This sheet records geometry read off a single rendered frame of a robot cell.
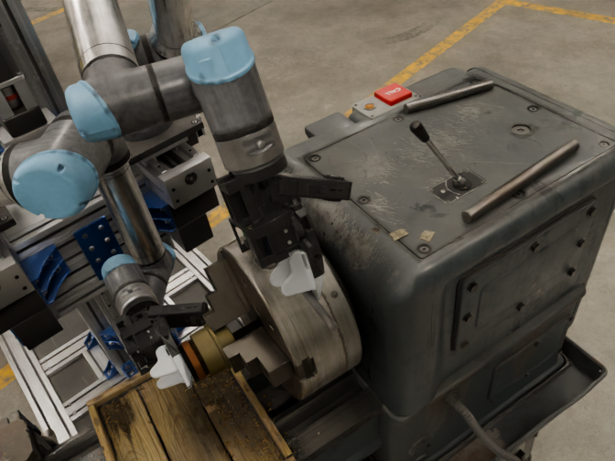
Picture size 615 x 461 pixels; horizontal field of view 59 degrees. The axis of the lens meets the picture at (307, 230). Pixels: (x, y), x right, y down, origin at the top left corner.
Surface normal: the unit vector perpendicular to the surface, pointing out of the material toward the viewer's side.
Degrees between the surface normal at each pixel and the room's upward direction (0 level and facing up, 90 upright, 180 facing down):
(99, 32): 15
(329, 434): 0
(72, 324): 0
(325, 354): 76
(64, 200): 89
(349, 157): 0
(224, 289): 50
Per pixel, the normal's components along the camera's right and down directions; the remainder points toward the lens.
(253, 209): 0.46, 0.25
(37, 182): 0.09, 0.67
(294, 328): 0.34, -0.04
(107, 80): -0.03, -0.54
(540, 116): -0.11, -0.72
